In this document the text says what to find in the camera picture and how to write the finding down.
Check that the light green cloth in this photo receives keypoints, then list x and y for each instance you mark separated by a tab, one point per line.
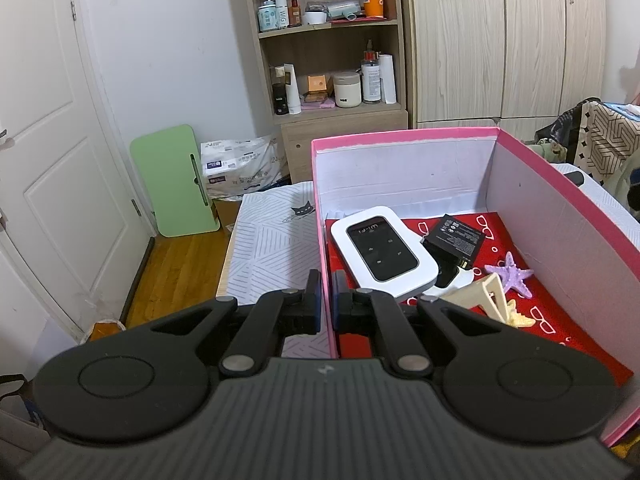
550	150

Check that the light wooden wardrobe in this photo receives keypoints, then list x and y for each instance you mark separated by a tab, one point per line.
450	60

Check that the white door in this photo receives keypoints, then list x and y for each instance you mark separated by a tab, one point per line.
65	160

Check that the black oblong case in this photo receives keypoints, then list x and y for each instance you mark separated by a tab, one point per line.
575	178

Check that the white labelled bottle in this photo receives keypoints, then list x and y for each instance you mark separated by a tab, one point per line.
281	12

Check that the green folding table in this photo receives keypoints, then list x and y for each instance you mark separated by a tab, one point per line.
170	185

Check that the white plastic wrapped package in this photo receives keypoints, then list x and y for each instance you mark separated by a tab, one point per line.
240	165

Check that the brown small bottle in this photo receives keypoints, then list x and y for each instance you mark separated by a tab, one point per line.
294	15

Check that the black small bottle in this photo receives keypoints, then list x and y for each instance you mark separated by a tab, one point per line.
280	102

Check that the small orange wooden box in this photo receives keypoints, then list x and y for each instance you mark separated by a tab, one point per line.
317	85

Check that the tall white bottle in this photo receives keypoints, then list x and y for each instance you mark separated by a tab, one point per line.
387	80

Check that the white spray bottle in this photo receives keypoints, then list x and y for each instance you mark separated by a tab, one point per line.
370	82

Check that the pink flat box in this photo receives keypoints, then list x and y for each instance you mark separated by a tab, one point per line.
317	102

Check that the white round tin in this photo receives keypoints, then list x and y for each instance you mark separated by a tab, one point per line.
315	17

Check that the geometric patterned cloth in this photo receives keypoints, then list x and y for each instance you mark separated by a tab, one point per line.
605	135

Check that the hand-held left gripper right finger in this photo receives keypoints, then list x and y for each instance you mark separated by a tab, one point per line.
341	305

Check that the orange bag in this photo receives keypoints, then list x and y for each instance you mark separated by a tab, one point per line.
102	331

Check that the orange paper cup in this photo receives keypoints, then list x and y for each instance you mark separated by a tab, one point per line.
372	2

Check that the purple starfish hair clip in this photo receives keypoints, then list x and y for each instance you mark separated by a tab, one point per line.
512	275

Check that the teal labelled jar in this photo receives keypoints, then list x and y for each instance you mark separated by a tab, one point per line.
267	15

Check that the white pocket router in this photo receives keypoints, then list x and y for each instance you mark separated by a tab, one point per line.
380	247
462	281

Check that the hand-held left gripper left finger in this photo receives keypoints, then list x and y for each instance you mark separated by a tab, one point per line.
314	305

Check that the yellow starfish hair clip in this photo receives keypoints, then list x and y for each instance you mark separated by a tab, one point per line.
520	317

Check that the black battery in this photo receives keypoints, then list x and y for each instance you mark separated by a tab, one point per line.
455	237

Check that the pink cardboard box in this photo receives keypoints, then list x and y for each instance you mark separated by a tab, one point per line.
550	220

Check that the wooden bookshelf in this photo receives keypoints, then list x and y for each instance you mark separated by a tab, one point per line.
345	132

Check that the cream plastic stand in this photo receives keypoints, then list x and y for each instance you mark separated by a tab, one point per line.
480	295

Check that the white lidded jar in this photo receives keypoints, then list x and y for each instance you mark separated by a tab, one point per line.
346	91

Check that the red printed box liner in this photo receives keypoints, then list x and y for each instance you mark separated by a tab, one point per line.
575	345

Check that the white cosmetic tube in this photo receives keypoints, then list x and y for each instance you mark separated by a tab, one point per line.
292	90

